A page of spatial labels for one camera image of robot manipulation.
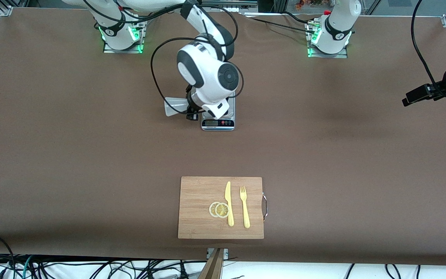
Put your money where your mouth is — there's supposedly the orange-capped translucent bottle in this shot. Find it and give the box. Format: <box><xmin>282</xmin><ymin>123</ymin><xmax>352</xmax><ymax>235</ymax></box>
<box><xmin>164</xmin><ymin>97</ymin><xmax>189</xmax><ymax>117</ymax></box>

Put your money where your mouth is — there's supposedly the silver digital kitchen scale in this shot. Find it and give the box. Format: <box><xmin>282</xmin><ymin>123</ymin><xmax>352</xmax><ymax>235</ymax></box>
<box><xmin>201</xmin><ymin>93</ymin><xmax>235</xmax><ymax>131</ymax></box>

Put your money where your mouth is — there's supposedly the yellow plastic knife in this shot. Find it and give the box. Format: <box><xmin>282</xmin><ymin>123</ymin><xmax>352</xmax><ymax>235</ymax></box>
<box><xmin>225</xmin><ymin>181</ymin><xmax>234</xmax><ymax>227</ymax></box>

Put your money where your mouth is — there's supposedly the wooden cutting board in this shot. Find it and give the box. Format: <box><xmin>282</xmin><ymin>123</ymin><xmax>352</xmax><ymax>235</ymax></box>
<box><xmin>178</xmin><ymin>176</ymin><xmax>268</xmax><ymax>239</ymax></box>

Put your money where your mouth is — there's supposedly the yellow plastic fork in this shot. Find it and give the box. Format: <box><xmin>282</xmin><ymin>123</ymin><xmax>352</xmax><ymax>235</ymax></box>
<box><xmin>240</xmin><ymin>186</ymin><xmax>250</xmax><ymax>229</ymax></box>

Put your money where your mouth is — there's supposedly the brown table cover sheet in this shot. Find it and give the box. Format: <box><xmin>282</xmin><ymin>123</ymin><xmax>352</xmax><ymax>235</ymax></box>
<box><xmin>0</xmin><ymin>7</ymin><xmax>446</xmax><ymax>268</ymax></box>

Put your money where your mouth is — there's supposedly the orange flower decoration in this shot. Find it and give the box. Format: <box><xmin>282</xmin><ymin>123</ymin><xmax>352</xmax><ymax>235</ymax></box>
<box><xmin>295</xmin><ymin>0</ymin><xmax>324</xmax><ymax>11</ymax></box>

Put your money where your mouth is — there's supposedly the wooden beam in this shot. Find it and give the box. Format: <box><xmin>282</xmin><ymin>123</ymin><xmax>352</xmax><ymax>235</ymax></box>
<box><xmin>198</xmin><ymin>248</ymin><xmax>224</xmax><ymax>279</ymax></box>

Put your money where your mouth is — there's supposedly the right arm black hanging cable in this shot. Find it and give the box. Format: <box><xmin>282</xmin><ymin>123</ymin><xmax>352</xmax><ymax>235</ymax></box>
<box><xmin>84</xmin><ymin>0</ymin><xmax>245</xmax><ymax>117</ymax></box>

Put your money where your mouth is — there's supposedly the arm black hanging cable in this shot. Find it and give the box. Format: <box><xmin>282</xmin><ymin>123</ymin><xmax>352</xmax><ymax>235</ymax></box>
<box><xmin>84</xmin><ymin>0</ymin><xmax>245</xmax><ymax>117</ymax></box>
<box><xmin>412</xmin><ymin>0</ymin><xmax>446</xmax><ymax>101</ymax></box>

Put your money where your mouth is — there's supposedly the left arm black hanging cable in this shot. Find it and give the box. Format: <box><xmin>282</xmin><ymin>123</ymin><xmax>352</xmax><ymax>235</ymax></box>
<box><xmin>412</xmin><ymin>0</ymin><xmax>446</xmax><ymax>101</ymax></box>

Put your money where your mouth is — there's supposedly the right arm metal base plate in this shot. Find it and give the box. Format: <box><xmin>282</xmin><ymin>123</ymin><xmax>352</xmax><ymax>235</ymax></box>
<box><xmin>103</xmin><ymin>15</ymin><xmax>146</xmax><ymax>54</ymax></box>

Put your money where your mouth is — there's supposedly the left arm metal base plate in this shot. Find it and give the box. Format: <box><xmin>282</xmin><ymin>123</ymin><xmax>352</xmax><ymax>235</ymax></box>
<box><xmin>307</xmin><ymin>21</ymin><xmax>348</xmax><ymax>59</ymax></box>

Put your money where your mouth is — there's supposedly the teal cable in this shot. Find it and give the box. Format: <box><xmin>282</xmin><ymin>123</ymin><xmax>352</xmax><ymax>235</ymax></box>
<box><xmin>21</xmin><ymin>255</ymin><xmax>34</xmax><ymax>279</ymax></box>

